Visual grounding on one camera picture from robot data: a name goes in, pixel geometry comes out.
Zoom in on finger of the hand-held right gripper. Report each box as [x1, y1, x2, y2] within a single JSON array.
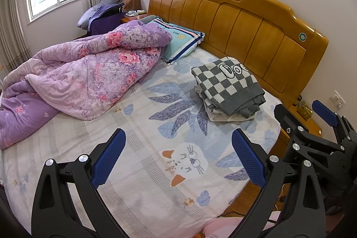
[[274, 103, 348, 169], [312, 100, 357, 141]]

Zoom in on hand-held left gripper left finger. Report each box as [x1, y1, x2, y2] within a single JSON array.
[[31, 128, 126, 238]]

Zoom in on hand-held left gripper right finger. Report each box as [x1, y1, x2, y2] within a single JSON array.
[[232, 129, 327, 238]]

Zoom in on grey white checkered cardigan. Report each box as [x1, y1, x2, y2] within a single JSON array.
[[191, 56, 266, 118]]

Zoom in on white folded clothes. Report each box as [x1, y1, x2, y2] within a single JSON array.
[[194, 85, 258, 122]]

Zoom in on wooden nightstand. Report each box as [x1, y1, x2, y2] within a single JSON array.
[[279, 100, 324, 149], [120, 13, 148, 24]]

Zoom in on gold box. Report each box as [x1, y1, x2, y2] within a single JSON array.
[[297, 101, 314, 119]]

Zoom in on printed bed sheet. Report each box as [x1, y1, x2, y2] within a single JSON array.
[[0, 47, 282, 238]]

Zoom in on person's pink clothing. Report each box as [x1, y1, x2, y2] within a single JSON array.
[[203, 211, 282, 238]]

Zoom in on purple floral quilt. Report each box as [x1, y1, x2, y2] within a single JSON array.
[[0, 21, 173, 150]]

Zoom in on wooden bed headboard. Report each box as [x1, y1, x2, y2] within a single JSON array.
[[147, 0, 329, 105]]

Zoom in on teal striped pillow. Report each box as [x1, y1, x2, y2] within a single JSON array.
[[148, 18, 206, 64]]

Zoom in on purple cloth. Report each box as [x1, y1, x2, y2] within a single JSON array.
[[88, 3, 125, 35]]

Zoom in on light blue pillow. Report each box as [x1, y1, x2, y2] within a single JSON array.
[[77, 5, 98, 31]]

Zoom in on grey-green pillow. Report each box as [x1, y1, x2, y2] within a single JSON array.
[[138, 15, 157, 24]]

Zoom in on black bag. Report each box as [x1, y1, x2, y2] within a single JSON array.
[[104, 6, 125, 15]]

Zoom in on brown cushion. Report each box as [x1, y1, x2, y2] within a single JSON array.
[[123, 0, 141, 12]]

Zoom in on white cable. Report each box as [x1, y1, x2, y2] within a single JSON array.
[[318, 104, 342, 138]]

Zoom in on white wall socket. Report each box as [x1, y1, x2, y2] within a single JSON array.
[[330, 91, 346, 105]]

